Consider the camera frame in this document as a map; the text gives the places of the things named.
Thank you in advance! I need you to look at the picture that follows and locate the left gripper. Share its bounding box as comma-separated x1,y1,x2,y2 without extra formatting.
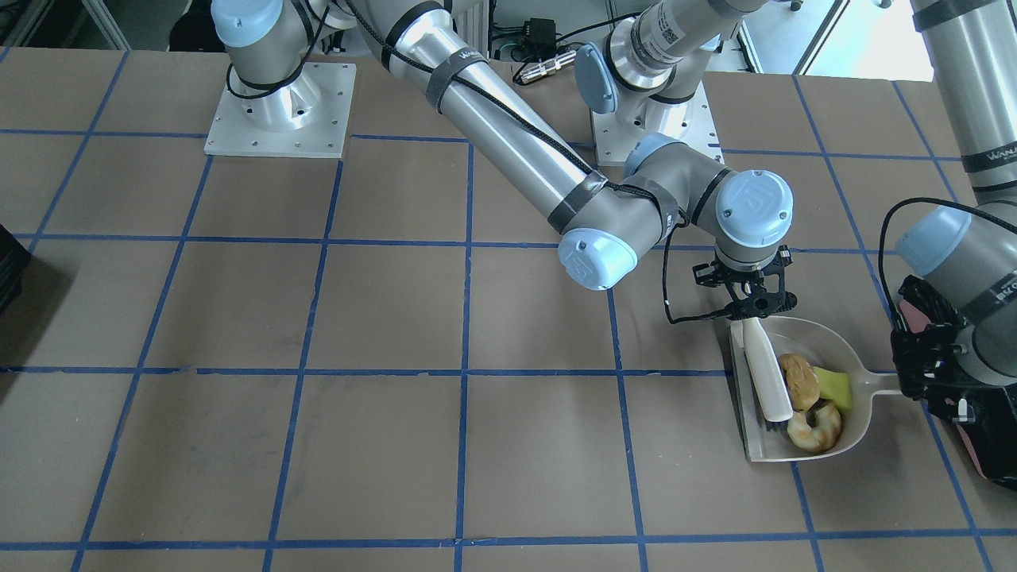
890,275,973,402

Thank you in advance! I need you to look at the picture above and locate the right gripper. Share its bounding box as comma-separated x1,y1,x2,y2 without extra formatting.
693,246,798,321

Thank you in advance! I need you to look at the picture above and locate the white plastic dustpan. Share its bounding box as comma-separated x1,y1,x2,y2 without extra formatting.
729,316,901,462

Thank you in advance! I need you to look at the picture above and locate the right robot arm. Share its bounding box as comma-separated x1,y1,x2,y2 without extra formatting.
211,1,798,321

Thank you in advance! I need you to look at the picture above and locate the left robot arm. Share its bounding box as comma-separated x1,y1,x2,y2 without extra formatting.
892,1,1016,400

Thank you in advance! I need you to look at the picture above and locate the toy croissant piece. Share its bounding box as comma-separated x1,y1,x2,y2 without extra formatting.
786,400,843,454

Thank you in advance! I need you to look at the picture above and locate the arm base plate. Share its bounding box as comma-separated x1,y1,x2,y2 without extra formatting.
204,63,357,159
590,83,723,167

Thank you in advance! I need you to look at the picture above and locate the yellow green sponge piece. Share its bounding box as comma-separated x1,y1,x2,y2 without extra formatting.
811,366,853,412

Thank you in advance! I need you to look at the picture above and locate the brown bread roll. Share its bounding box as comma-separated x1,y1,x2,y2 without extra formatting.
777,354,820,412

